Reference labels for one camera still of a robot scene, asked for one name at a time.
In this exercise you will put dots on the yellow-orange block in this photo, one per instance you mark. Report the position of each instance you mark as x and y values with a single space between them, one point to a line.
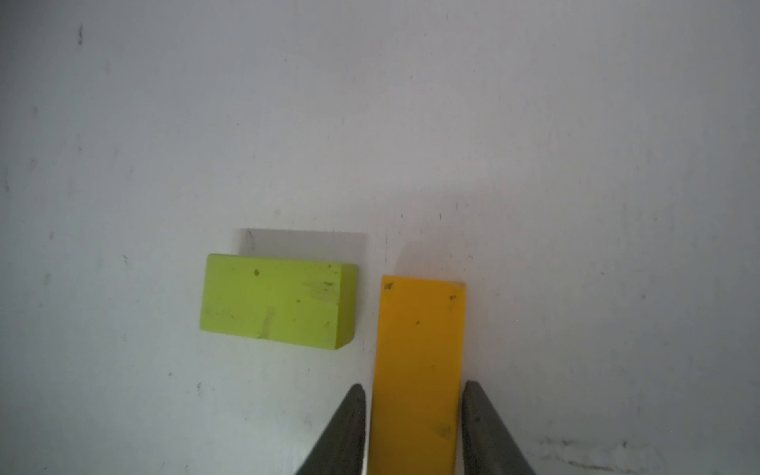
416 387

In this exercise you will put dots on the light green block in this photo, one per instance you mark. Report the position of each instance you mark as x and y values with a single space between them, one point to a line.
303 302

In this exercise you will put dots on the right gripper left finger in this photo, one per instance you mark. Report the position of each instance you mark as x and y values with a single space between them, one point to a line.
340 448

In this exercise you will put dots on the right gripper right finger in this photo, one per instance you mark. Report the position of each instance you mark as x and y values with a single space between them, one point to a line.
488 446

